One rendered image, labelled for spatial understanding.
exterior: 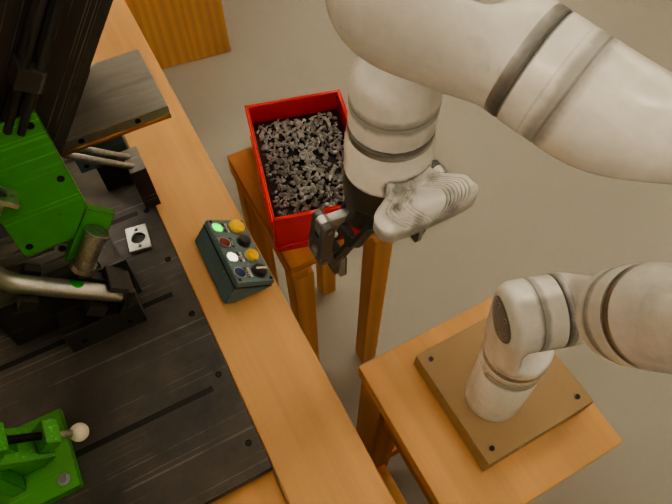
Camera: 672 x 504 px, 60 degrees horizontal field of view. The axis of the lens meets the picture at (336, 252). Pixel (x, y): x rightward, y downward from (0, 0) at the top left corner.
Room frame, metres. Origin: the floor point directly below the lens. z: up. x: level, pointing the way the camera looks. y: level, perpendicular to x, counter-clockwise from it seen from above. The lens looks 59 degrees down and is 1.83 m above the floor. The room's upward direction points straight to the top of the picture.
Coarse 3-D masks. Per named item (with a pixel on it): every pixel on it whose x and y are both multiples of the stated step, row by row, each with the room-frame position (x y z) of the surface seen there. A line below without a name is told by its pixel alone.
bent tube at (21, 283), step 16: (0, 192) 0.49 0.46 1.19; (16, 192) 0.49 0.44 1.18; (0, 208) 0.46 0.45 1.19; (16, 208) 0.46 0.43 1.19; (0, 272) 0.42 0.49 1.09; (0, 288) 0.40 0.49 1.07; (16, 288) 0.41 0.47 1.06; (32, 288) 0.41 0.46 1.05; (48, 288) 0.42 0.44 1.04; (64, 288) 0.43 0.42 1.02; (80, 288) 0.44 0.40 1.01; (96, 288) 0.44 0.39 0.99
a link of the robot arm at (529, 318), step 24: (504, 288) 0.33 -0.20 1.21; (528, 288) 0.32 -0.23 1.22; (552, 288) 0.32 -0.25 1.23; (504, 312) 0.30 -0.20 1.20; (528, 312) 0.29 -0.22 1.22; (552, 312) 0.29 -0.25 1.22; (504, 336) 0.28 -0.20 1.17; (528, 336) 0.27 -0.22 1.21; (552, 336) 0.27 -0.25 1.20; (504, 360) 0.27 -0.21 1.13; (528, 360) 0.28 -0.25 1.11
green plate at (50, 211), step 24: (0, 120) 0.54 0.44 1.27; (0, 144) 0.52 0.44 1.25; (24, 144) 0.53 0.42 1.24; (48, 144) 0.54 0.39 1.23; (0, 168) 0.51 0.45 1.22; (24, 168) 0.52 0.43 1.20; (48, 168) 0.53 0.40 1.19; (24, 192) 0.50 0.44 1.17; (48, 192) 0.51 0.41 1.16; (72, 192) 0.52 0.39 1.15; (0, 216) 0.48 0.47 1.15; (24, 216) 0.49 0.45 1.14; (48, 216) 0.50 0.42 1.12; (72, 216) 0.51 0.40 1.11; (24, 240) 0.47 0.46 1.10; (48, 240) 0.48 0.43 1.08
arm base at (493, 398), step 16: (480, 352) 0.31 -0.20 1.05; (480, 368) 0.29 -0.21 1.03; (480, 384) 0.28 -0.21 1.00; (496, 384) 0.27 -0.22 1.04; (512, 384) 0.26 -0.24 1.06; (528, 384) 0.26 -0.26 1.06; (480, 400) 0.27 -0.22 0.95; (496, 400) 0.26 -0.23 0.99; (512, 400) 0.26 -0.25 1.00; (480, 416) 0.26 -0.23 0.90; (496, 416) 0.26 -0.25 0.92; (512, 416) 0.26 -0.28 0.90
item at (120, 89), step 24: (96, 72) 0.79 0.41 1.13; (120, 72) 0.79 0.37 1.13; (144, 72) 0.79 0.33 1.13; (96, 96) 0.73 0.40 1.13; (120, 96) 0.73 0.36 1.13; (144, 96) 0.73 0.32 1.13; (96, 120) 0.68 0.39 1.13; (120, 120) 0.68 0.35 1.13; (144, 120) 0.69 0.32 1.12; (72, 144) 0.64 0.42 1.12; (96, 144) 0.65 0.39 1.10
